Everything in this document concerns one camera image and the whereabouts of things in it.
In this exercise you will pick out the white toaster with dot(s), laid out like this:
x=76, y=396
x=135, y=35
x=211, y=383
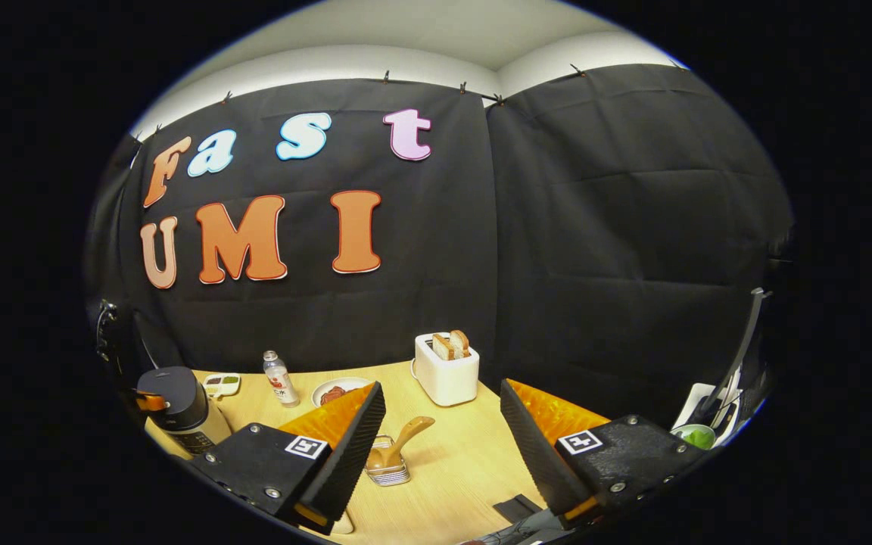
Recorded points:
x=447, y=378

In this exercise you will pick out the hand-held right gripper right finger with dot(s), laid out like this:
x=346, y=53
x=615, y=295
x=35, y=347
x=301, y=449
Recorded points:
x=534, y=450

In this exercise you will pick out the black and silver rice cooker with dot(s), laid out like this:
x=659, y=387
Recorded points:
x=179, y=401

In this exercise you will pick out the green bowl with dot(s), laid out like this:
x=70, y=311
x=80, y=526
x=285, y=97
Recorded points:
x=695, y=437

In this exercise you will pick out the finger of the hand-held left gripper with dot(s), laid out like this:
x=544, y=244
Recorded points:
x=151, y=401

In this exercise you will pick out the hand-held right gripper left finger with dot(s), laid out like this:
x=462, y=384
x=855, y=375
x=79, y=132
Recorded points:
x=349, y=446

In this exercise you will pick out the brown meat piece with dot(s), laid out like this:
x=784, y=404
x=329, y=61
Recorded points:
x=332, y=394

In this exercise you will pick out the small clear drink bottle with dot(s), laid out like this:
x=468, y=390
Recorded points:
x=281, y=382

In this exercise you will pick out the wooden spoon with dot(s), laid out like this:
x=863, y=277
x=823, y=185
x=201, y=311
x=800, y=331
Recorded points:
x=406, y=435

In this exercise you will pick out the white oval plate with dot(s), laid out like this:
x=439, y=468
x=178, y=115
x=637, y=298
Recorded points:
x=345, y=384

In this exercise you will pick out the toasted bread slice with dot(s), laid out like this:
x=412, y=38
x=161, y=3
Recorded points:
x=461, y=342
x=443, y=347

